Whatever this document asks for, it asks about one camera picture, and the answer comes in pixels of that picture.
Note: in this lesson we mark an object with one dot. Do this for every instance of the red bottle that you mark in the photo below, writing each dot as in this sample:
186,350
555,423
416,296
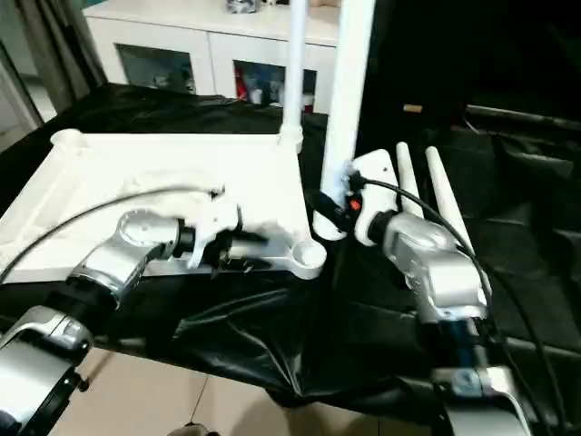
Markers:
241,86

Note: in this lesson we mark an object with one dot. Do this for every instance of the black box with tan label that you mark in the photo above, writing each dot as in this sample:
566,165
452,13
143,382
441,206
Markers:
418,50

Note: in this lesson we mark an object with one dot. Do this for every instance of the grey curtain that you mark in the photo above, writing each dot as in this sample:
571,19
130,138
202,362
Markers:
59,50

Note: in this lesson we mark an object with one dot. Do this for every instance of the white plastic table leg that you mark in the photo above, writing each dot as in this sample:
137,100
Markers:
349,82
408,182
294,64
445,195

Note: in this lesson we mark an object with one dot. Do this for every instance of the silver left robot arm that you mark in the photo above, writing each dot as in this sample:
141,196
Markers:
100,272

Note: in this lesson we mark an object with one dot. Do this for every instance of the black mat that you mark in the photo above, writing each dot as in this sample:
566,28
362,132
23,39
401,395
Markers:
272,336

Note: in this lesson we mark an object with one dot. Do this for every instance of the dark metal rail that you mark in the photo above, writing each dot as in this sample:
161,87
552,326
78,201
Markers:
526,116

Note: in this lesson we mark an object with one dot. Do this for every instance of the white cabinet with glass doors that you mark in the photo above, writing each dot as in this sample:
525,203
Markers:
182,27

